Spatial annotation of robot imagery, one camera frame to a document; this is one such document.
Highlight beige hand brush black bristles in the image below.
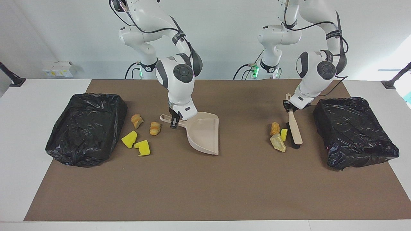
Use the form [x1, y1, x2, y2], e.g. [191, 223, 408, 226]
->
[285, 93, 303, 150]

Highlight beige plastic dustpan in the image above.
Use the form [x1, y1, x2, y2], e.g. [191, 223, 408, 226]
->
[160, 112, 220, 156]

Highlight pale crusty bread chunk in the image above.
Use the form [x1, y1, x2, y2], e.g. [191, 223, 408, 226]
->
[270, 133, 287, 153]

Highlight bin lined with black bag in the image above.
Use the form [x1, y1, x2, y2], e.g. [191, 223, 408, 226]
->
[45, 93, 128, 167]
[313, 97, 400, 171]

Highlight yellow sponge piece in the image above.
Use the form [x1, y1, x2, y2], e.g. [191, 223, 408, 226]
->
[121, 130, 138, 149]
[134, 140, 151, 157]

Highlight brown table mat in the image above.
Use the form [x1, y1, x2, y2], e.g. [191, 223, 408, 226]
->
[23, 79, 411, 222]

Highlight black base cable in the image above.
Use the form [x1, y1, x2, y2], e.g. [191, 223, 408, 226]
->
[233, 51, 264, 80]
[125, 62, 142, 80]

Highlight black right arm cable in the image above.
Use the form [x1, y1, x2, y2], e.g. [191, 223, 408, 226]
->
[109, 0, 203, 77]

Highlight black camera stand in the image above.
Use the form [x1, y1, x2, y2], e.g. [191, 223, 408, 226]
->
[0, 61, 26, 87]
[381, 62, 411, 90]

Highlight white wall socket box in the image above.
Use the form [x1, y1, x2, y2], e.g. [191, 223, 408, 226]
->
[42, 61, 74, 77]

